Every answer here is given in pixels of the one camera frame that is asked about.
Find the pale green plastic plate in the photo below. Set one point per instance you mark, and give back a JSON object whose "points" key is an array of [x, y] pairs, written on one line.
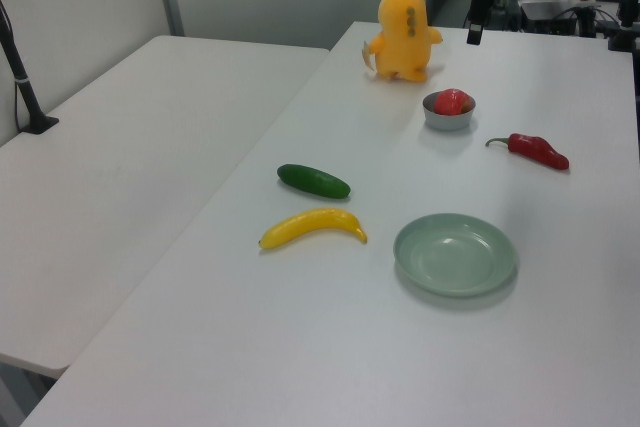
{"points": [[450, 257]]}

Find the red chili pepper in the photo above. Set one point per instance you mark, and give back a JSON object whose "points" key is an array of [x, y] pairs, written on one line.
{"points": [[535, 149]]}

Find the red round fruit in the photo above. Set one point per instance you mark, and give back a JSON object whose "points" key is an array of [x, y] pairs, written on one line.
{"points": [[452, 102]]}

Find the black electronics box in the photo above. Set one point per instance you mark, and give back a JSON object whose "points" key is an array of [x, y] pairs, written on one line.
{"points": [[547, 14]]}

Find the yellow plastic banana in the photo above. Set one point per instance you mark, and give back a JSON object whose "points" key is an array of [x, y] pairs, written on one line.
{"points": [[310, 222]]}

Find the beige paper hang tag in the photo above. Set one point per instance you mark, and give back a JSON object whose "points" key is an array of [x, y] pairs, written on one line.
{"points": [[368, 54]]}

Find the dark green cucumber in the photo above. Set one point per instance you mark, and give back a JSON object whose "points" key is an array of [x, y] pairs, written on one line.
{"points": [[312, 181]]}

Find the yellow plush toy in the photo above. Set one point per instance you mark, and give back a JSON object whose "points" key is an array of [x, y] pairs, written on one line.
{"points": [[405, 47]]}

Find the black clamp stand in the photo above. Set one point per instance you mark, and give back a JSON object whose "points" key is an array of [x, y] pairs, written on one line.
{"points": [[625, 22]]}

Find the small grey round bowl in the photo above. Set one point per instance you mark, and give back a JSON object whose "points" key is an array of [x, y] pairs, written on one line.
{"points": [[447, 122]]}

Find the black camera pole stand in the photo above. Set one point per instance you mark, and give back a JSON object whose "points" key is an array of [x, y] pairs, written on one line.
{"points": [[25, 92]]}

